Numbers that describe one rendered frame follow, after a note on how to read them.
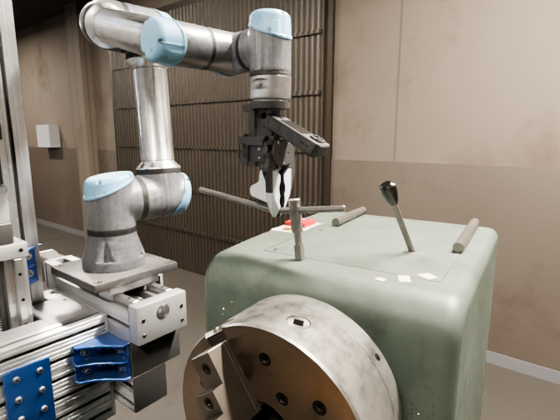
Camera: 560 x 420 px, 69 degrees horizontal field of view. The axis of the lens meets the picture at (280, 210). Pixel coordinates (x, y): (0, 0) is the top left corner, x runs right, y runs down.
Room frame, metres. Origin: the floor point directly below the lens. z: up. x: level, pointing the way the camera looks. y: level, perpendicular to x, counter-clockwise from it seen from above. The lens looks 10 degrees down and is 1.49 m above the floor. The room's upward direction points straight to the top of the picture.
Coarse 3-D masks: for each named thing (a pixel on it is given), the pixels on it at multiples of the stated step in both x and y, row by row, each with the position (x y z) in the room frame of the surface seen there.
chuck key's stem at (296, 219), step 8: (288, 200) 0.74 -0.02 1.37; (296, 200) 0.73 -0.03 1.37; (296, 208) 0.73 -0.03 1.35; (296, 216) 0.73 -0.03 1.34; (296, 224) 0.73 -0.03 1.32; (296, 232) 0.73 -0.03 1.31; (296, 240) 0.73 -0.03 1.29; (296, 248) 0.73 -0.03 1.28; (296, 256) 0.73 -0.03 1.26; (304, 256) 0.74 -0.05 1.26
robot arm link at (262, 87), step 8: (256, 80) 0.75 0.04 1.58; (264, 80) 0.74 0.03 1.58; (272, 80) 0.74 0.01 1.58; (280, 80) 0.74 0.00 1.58; (288, 80) 0.75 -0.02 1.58; (256, 88) 0.75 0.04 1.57; (264, 88) 0.74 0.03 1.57; (272, 88) 0.74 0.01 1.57; (280, 88) 0.74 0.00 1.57; (288, 88) 0.75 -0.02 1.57; (256, 96) 0.74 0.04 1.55; (264, 96) 0.74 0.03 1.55; (272, 96) 0.74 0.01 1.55; (280, 96) 0.74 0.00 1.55; (288, 96) 0.75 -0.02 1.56
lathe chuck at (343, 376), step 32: (256, 320) 0.52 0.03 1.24; (320, 320) 0.53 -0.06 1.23; (192, 352) 0.57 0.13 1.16; (256, 352) 0.50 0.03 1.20; (288, 352) 0.48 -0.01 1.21; (320, 352) 0.47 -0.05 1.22; (352, 352) 0.50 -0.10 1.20; (192, 384) 0.57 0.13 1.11; (256, 384) 0.50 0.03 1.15; (288, 384) 0.48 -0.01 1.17; (320, 384) 0.45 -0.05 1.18; (352, 384) 0.46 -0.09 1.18; (192, 416) 0.57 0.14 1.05; (256, 416) 0.56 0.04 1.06; (288, 416) 0.48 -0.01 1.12; (320, 416) 0.45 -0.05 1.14; (352, 416) 0.43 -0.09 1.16; (384, 416) 0.47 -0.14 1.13
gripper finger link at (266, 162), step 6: (270, 150) 0.74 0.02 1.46; (270, 156) 0.72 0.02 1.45; (264, 162) 0.73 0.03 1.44; (270, 162) 0.72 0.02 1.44; (264, 168) 0.72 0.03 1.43; (270, 168) 0.72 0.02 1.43; (264, 174) 0.73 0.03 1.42; (270, 174) 0.72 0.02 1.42; (270, 180) 0.72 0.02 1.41; (270, 186) 0.73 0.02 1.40; (270, 192) 0.73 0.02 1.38
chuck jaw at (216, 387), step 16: (224, 336) 0.54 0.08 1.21; (208, 352) 0.50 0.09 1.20; (224, 352) 0.51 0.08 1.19; (208, 368) 0.50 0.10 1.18; (224, 368) 0.50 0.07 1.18; (240, 368) 0.52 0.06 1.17; (208, 384) 0.50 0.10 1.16; (224, 384) 0.48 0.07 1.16; (240, 384) 0.50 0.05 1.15; (208, 400) 0.47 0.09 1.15; (224, 400) 0.47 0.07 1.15; (240, 400) 0.49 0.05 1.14; (256, 400) 0.50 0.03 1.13; (208, 416) 0.47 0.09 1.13; (224, 416) 0.46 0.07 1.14; (240, 416) 0.47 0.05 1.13
